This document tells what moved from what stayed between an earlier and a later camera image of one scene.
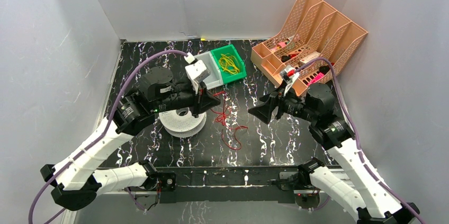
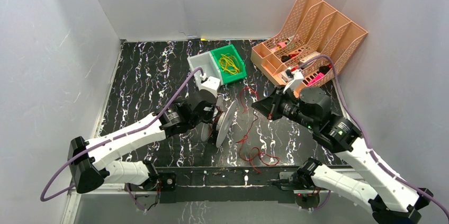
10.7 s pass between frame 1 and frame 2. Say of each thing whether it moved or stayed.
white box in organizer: stayed
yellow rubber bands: stayed
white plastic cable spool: moved
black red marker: stayed
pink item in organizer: stayed
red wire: moved
